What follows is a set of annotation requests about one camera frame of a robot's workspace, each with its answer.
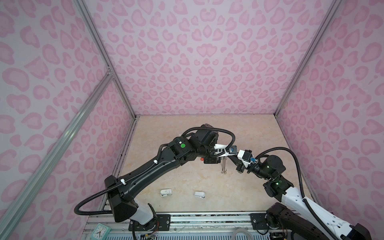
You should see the silver carabiner keyring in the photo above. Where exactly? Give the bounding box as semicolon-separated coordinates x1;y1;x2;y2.
221;157;227;175

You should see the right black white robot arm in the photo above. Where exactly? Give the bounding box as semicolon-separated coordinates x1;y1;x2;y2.
229;151;372;240

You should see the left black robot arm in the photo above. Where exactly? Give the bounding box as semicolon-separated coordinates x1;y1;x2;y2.
105;124;233;225

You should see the right white key tag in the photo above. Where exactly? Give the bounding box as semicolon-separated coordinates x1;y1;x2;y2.
194;191;206;199

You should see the white key tag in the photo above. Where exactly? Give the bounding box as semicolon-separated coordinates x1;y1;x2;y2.
160;189;173;198
194;191;206;199

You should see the left white key tag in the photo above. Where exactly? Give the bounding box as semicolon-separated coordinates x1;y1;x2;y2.
160;189;173;198

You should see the clear plastic tube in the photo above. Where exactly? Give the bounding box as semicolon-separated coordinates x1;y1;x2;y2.
231;228;254;240

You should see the small green clock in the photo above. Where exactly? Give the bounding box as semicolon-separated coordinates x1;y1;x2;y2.
90;224;111;240

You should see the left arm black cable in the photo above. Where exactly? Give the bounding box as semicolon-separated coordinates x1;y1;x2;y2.
73;126;237;216

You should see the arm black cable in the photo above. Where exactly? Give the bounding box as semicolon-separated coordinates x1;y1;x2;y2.
73;126;237;216
254;146;337;240

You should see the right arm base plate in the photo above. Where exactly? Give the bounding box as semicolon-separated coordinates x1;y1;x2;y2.
249;213;270;231

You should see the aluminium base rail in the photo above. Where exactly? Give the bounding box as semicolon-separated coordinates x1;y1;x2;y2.
78;210;331;240

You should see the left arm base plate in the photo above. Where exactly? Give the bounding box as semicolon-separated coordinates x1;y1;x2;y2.
129;214;171;232

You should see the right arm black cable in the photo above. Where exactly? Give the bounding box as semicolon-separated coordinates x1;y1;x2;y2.
254;146;337;240

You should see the diagonal aluminium frame bar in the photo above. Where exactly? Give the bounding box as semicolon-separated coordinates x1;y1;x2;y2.
1;73;113;240

